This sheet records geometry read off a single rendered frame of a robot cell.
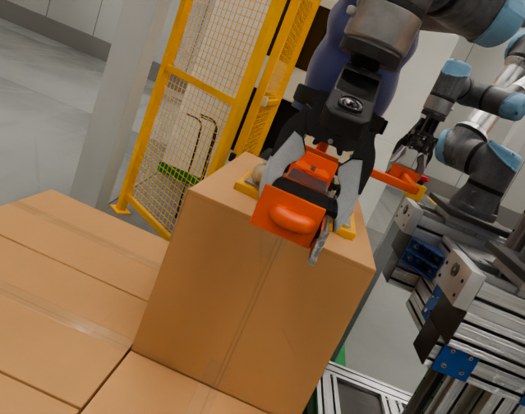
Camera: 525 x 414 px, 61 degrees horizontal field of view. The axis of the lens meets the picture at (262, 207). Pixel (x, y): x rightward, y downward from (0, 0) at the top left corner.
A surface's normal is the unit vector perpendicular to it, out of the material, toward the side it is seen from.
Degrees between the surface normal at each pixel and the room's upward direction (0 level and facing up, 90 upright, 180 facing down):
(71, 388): 0
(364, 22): 90
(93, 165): 90
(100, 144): 90
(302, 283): 90
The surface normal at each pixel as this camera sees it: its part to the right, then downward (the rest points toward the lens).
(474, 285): -0.08, 0.27
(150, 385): 0.37, -0.88
